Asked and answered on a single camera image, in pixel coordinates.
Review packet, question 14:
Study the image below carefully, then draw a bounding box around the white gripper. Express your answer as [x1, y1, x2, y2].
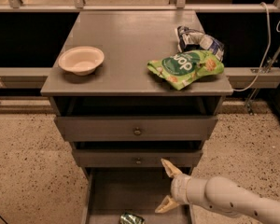
[155, 159, 190, 214]

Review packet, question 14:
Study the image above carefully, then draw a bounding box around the green soda can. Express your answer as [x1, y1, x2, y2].
[119, 212, 145, 224]

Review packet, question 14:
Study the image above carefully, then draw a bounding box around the grey open bottom drawer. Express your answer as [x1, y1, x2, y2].
[81, 168, 194, 224]

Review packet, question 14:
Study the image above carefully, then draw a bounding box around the brass top drawer knob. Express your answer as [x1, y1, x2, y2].
[133, 127, 142, 135]

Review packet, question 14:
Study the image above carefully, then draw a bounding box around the grey wooden drawer cabinet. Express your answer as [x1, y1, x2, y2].
[41, 10, 232, 224]

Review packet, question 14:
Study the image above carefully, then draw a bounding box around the grey middle drawer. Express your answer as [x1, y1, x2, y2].
[72, 150, 202, 168]

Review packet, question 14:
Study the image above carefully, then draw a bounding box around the grey top drawer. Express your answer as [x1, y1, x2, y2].
[55, 116, 217, 142]

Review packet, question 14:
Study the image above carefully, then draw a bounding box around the green chip bag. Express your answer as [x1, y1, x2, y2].
[147, 50, 224, 91]

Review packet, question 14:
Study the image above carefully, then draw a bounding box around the blue white chip bag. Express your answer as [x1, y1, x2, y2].
[175, 26, 224, 62]

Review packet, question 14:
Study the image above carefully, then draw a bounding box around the white paper bowl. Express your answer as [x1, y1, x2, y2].
[58, 47, 105, 76]

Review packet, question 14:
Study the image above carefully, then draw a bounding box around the metal railing frame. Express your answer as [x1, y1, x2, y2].
[0, 3, 280, 116]

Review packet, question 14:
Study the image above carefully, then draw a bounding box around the white cable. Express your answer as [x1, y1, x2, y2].
[232, 1, 280, 93]

